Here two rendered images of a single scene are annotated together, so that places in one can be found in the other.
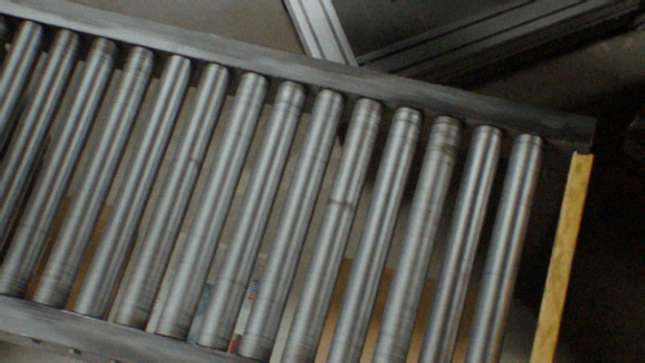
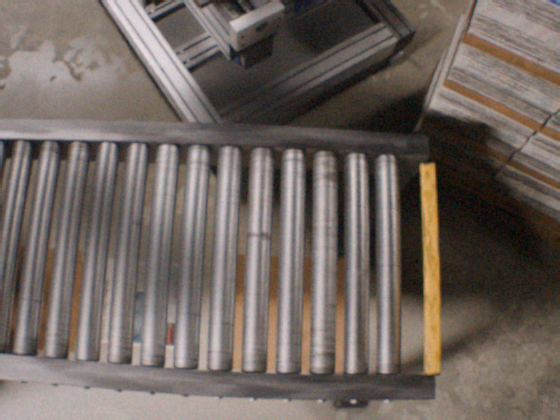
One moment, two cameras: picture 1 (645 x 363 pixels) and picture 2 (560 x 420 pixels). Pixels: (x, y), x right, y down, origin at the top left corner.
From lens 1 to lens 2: 0.43 m
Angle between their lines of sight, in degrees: 11
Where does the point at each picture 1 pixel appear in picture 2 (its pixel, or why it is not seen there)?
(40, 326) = (56, 374)
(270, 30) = (147, 103)
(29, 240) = (29, 310)
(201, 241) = (157, 287)
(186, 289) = (156, 327)
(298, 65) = (200, 131)
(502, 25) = (314, 74)
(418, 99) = (299, 141)
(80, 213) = (60, 282)
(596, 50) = (369, 81)
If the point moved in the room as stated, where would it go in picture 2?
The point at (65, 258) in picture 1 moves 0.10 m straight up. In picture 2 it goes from (59, 319) to (43, 312)
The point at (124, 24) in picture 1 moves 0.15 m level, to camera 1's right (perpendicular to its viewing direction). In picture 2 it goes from (61, 127) to (127, 103)
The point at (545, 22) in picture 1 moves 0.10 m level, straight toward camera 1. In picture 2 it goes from (341, 68) to (341, 94)
